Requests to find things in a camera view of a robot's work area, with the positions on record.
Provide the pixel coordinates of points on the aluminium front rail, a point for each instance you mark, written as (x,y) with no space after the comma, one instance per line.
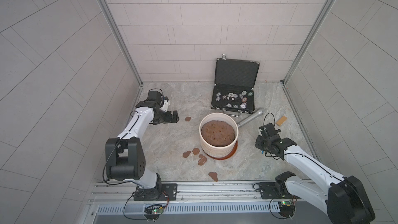
(187,192)

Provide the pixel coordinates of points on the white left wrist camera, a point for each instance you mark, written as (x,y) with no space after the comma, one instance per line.
(165,106)

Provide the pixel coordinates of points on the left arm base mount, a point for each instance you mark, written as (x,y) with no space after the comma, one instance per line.
(161,192)

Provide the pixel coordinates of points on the black poker chip case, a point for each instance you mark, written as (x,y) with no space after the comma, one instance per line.
(234,85)

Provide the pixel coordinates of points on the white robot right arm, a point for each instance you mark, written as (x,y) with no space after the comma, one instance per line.
(343,199)

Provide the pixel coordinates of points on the brown mud lump small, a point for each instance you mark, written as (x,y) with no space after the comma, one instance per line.
(202,160)

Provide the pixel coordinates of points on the white ceramic pot with mud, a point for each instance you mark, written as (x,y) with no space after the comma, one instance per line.
(218,136)

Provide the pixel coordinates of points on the brown mud lump near rail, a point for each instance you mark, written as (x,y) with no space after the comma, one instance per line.
(213,175)

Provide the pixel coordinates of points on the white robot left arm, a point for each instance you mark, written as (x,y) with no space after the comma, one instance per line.
(124,155)

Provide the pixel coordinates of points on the brown mud lump large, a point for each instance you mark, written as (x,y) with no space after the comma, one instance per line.
(196,151)

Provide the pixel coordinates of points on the brown mud lump left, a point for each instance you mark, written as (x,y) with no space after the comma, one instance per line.
(186,154)

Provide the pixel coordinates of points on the left circuit board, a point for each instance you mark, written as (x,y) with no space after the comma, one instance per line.
(154,211)

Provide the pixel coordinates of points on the silver microphone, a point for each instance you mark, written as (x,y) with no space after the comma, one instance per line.
(258,113)

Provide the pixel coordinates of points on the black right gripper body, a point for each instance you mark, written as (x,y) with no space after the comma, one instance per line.
(260,144)

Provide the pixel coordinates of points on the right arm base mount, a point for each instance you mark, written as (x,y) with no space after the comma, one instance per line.
(276,189)

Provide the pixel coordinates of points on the tan wooden block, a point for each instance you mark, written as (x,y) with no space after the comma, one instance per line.
(281,120)

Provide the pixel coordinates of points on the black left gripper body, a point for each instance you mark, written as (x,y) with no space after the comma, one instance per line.
(168,116)

